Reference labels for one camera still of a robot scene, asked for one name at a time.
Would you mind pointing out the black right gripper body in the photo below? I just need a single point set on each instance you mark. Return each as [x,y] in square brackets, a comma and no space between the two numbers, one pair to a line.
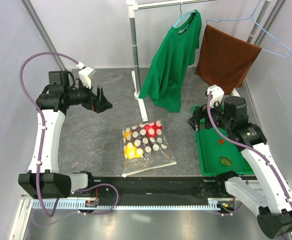
[218,117]

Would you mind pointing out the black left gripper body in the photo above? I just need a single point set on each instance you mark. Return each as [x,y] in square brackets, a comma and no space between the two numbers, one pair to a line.
[85,98]

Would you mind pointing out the red bell pepper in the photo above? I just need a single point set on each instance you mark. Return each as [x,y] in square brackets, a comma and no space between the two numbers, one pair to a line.
[154,129]

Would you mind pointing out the purple grape bunch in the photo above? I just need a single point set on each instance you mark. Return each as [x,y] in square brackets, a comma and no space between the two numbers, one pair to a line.
[140,138]

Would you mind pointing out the clear dotted zip top bag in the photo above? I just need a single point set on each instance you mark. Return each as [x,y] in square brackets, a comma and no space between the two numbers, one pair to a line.
[159,156]

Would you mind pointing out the orange green mango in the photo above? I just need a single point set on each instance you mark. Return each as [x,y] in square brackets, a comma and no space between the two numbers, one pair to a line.
[127,134]

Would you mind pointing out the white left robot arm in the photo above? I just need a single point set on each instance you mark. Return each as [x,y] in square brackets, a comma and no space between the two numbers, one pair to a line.
[43,179]

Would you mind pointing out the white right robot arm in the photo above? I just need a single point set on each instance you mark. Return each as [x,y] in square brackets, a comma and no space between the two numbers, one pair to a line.
[229,119]

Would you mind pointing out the green plastic tray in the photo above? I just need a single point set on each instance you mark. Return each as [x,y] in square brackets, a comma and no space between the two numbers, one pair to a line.
[210,152]

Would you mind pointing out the green leaf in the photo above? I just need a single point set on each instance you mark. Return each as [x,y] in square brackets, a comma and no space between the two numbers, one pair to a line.
[225,161]

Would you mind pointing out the green t-shirt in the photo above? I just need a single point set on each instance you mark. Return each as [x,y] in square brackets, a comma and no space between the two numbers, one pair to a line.
[163,83]

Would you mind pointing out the brown towel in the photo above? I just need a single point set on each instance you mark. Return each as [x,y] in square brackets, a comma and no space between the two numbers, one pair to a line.
[225,60]

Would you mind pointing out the white garment rack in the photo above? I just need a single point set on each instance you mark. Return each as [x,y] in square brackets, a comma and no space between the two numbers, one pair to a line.
[132,8]

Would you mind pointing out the light blue shirt hanger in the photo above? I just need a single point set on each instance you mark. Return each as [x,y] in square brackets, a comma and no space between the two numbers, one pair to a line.
[182,16]

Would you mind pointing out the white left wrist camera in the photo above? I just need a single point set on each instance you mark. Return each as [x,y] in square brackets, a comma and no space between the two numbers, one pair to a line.
[85,76]

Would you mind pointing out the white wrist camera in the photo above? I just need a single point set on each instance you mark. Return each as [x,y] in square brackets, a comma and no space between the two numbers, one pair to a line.
[85,76]
[215,94]

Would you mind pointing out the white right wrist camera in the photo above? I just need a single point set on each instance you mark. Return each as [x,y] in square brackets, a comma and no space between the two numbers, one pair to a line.
[215,94]

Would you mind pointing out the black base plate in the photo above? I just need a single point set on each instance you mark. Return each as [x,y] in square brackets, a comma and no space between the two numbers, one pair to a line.
[165,189]

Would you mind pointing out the blue wire hanger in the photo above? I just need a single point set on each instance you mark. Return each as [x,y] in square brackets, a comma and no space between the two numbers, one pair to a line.
[261,27]

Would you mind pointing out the slotted cable duct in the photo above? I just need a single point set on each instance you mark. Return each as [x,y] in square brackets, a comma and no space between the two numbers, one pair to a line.
[83,204]

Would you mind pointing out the aluminium frame post left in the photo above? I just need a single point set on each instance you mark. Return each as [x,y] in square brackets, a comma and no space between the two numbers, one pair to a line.
[32,13]

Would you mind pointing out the aluminium frame post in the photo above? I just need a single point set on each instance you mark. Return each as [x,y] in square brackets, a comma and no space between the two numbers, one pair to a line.
[32,13]
[266,19]

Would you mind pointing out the aluminium frame post right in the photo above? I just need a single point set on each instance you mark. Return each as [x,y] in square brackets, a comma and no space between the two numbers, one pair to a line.
[266,19]

